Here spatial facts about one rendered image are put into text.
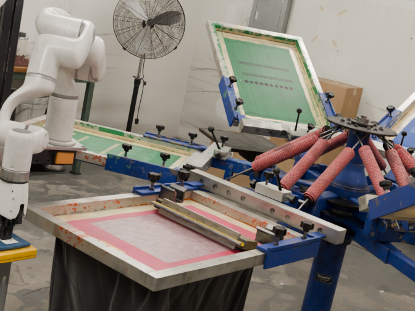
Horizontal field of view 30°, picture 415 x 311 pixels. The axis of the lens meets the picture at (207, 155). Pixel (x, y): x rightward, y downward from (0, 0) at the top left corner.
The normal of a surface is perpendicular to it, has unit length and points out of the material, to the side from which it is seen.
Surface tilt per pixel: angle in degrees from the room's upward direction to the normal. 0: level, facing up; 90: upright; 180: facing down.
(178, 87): 90
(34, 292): 0
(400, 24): 90
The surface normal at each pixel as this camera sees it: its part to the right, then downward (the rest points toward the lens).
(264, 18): -0.64, 0.04
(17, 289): 0.20, -0.96
